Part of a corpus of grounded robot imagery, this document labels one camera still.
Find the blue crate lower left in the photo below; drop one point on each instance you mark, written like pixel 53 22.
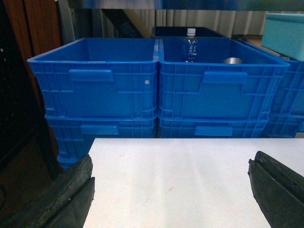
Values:
pixel 75 135

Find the blue crate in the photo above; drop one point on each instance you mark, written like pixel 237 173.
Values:
pixel 75 135
pixel 210 128
pixel 99 77
pixel 210 89
pixel 289 97

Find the light teal foam box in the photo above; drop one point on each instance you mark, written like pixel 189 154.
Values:
pixel 284 34

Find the clear water bottle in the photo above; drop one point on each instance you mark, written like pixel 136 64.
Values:
pixel 189 46

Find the silver metal can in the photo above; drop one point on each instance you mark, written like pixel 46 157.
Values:
pixel 233 60

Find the blue crate lower middle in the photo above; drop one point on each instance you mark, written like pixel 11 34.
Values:
pixel 210 128

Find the blue crate upper middle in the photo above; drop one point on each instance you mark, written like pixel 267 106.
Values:
pixel 210 89

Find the blue crate upper right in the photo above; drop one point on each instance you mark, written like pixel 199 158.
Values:
pixel 289 97

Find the white table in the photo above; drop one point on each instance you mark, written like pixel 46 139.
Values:
pixel 181 183

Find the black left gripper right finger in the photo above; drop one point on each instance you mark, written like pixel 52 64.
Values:
pixel 278 190

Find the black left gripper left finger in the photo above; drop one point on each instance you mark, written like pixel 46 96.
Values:
pixel 65 203

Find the blue crate upper left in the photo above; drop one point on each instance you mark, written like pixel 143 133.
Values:
pixel 99 77

